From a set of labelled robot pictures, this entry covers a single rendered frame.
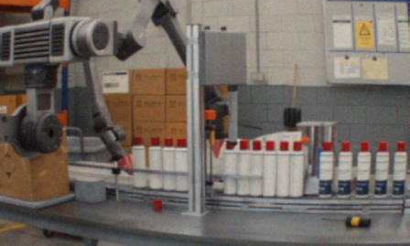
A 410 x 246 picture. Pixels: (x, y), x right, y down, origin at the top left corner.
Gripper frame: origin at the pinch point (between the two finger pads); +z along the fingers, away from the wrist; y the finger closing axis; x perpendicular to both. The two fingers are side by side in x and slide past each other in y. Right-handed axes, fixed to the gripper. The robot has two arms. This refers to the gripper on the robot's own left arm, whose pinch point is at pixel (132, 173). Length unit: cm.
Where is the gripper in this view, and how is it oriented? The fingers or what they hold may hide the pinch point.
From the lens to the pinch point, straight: 259.6
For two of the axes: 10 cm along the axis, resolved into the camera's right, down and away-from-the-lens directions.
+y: 4.1, -0.6, 9.1
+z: 5.9, 7.8, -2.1
